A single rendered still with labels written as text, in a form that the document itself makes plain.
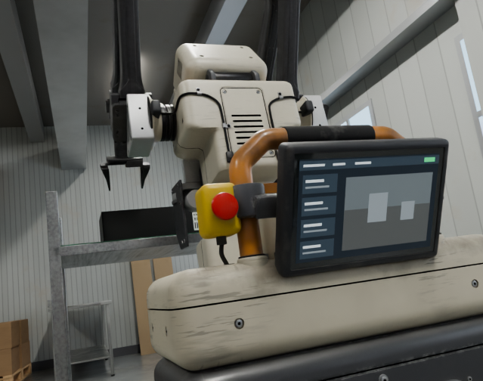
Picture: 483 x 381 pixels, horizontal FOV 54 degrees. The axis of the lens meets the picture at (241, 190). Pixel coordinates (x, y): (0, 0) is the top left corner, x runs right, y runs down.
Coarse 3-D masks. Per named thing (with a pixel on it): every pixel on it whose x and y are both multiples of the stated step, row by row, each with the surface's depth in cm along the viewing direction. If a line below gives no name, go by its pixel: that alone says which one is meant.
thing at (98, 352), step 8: (48, 304) 506; (88, 304) 518; (96, 304) 521; (104, 304) 523; (104, 320) 675; (104, 328) 673; (104, 336) 670; (104, 344) 668; (72, 352) 616; (80, 352) 601; (88, 352) 587; (96, 352) 574; (104, 352) 561; (112, 352) 517; (72, 360) 529; (80, 360) 518; (88, 360) 511; (112, 360) 516; (112, 368) 514
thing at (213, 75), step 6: (210, 72) 108; (216, 72) 110; (222, 72) 111; (228, 72) 111; (252, 72) 112; (210, 78) 108; (216, 78) 109; (222, 78) 110; (228, 78) 110; (234, 78) 111; (240, 78) 111; (246, 78) 112; (252, 78) 112; (258, 78) 111
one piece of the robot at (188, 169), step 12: (192, 168) 117; (180, 180) 113; (192, 180) 116; (276, 180) 122; (180, 192) 113; (192, 192) 110; (180, 204) 112; (192, 204) 109; (180, 216) 114; (180, 228) 115; (180, 240) 116
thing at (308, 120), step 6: (300, 102) 120; (306, 102) 116; (300, 108) 119; (306, 108) 116; (312, 108) 116; (300, 114) 118; (306, 114) 117; (312, 114) 117; (300, 120) 118; (306, 120) 118; (312, 120) 117
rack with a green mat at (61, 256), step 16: (48, 192) 130; (48, 208) 129; (48, 224) 128; (48, 240) 127; (112, 240) 132; (128, 240) 133; (144, 240) 135; (160, 240) 136; (176, 240) 138; (192, 240) 139; (64, 256) 128; (80, 256) 134; (96, 256) 140; (112, 256) 147; (128, 256) 155; (144, 256) 164; (160, 256) 173; (64, 272) 165; (64, 288) 164; (64, 304) 163; (64, 320) 124; (64, 336) 123; (64, 352) 122; (64, 368) 121
